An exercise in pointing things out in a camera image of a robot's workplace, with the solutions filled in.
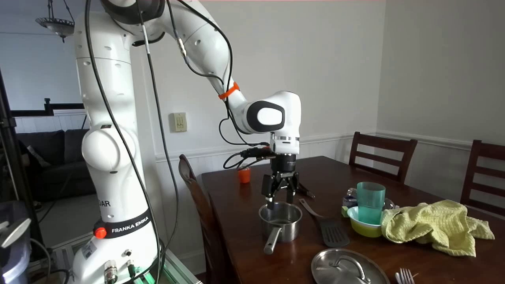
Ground silver forks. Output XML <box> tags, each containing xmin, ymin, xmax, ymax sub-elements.
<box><xmin>392</xmin><ymin>267</ymin><xmax>419</xmax><ymax>284</ymax></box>

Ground black metal stand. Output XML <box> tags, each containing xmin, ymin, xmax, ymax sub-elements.
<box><xmin>0</xmin><ymin>73</ymin><xmax>85</xmax><ymax>250</ymax></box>

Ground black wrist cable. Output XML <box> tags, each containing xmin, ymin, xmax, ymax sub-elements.
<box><xmin>217</xmin><ymin>97</ymin><xmax>276</xmax><ymax>172</ymax></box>

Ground dark wooden slat-back chair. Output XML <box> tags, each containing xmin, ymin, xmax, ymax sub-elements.
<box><xmin>459</xmin><ymin>139</ymin><xmax>505</xmax><ymax>218</ymax></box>
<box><xmin>347</xmin><ymin>131</ymin><xmax>419</xmax><ymax>187</ymax></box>

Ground hanging chandelier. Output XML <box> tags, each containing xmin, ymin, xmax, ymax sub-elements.
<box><xmin>34</xmin><ymin>0</ymin><xmax>75</xmax><ymax>45</ymax></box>

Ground green bowl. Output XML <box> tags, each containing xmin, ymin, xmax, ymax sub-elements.
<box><xmin>345</xmin><ymin>206</ymin><xmax>388</xmax><ymax>240</ymax></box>

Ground silver pot lid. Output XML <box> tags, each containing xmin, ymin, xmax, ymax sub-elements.
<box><xmin>309</xmin><ymin>248</ymin><xmax>391</xmax><ymax>284</ymax></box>

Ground orange bottle with grey cap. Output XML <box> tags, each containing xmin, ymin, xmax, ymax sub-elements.
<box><xmin>236</xmin><ymin>168</ymin><xmax>252</xmax><ymax>187</ymax></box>

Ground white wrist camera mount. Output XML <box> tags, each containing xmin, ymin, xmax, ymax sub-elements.
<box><xmin>269</xmin><ymin>131</ymin><xmax>302</xmax><ymax>158</ymax></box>

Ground silver pot with handle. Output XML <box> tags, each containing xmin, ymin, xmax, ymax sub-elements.
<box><xmin>257</xmin><ymin>201</ymin><xmax>304</xmax><ymax>256</ymax></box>

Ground yellow cloth towel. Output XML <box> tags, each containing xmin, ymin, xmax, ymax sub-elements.
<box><xmin>380</xmin><ymin>199</ymin><xmax>497</xmax><ymax>259</ymax></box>

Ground teal plastic cup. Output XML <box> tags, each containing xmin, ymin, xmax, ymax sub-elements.
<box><xmin>355</xmin><ymin>180</ymin><xmax>386</xmax><ymax>226</ymax></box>

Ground beige wall outlet plate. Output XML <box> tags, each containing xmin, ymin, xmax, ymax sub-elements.
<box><xmin>167</xmin><ymin>111</ymin><xmax>189</xmax><ymax>135</ymax></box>

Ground orange cable strap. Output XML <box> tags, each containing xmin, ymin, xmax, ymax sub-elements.
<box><xmin>217</xmin><ymin>83</ymin><xmax>241</xmax><ymax>101</ymax></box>

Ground dark couch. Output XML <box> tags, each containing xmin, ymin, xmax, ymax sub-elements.
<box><xmin>14</xmin><ymin>128</ymin><xmax>96</xmax><ymax>202</ymax></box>

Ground dark wooden curved-back chair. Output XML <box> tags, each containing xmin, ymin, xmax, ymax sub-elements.
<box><xmin>176</xmin><ymin>154</ymin><xmax>233</xmax><ymax>284</ymax></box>

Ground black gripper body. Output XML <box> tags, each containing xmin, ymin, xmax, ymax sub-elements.
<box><xmin>268</xmin><ymin>154</ymin><xmax>299</xmax><ymax>184</ymax></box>

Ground black spatula with metal handle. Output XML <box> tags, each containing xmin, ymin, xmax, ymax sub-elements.
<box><xmin>298</xmin><ymin>198</ymin><xmax>351</xmax><ymax>250</ymax></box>

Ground grey round appliance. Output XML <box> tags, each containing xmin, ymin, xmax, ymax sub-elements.
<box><xmin>0</xmin><ymin>199</ymin><xmax>33</xmax><ymax>284</ymax></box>

